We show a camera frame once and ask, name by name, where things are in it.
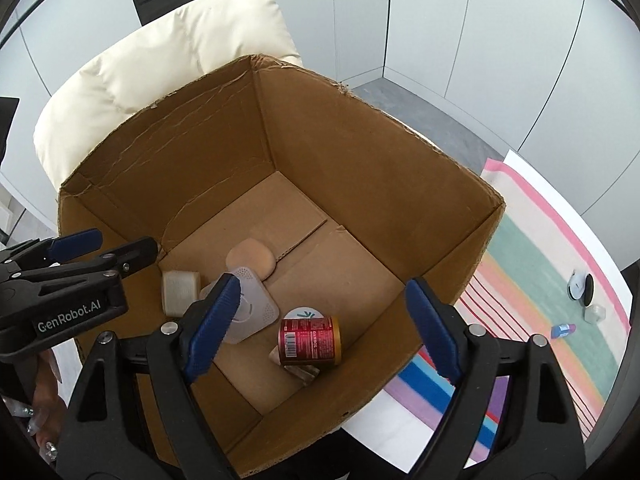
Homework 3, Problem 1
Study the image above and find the striped pastel mat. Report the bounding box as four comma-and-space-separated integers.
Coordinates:
345, 157, 632, 466

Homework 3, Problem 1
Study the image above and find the white rectangular box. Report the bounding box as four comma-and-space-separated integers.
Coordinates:
161, 269, 202, 318

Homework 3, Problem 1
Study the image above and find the silver foil packet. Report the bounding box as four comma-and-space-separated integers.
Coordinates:
284, 363, 321, 387

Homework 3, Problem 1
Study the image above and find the white and black round device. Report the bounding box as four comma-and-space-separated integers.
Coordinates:
567, 269, 596, 306

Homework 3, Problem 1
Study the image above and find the beige powder puff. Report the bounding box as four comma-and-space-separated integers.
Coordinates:
225, 238, 276, 281

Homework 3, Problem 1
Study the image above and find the black monitor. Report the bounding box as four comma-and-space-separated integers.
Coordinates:
0, 95, 20, 162

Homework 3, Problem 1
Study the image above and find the white square vented device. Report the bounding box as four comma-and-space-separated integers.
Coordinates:
199, 265, 280, 346

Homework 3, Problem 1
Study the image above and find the brown cardboard box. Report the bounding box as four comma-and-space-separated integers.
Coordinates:
57, 53, 507, 479

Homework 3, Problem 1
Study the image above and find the red drink can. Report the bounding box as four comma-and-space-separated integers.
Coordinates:
278, 315, 344, 367

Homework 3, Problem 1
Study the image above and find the cream cushioned chair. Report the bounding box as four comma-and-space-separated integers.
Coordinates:
32, 0, 304, 192

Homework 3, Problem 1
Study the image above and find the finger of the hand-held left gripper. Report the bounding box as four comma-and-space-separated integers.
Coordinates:
12, 236, 162, 286
0, 228, 104, 283

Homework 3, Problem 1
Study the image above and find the person's left hand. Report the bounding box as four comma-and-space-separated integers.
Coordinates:
15, 349, 68, 463

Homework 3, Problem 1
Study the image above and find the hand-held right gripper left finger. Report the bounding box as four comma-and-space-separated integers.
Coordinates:
62, 272, 242, 480

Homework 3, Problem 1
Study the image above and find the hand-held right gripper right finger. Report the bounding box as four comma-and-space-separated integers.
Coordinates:
404, 277, 587, 480

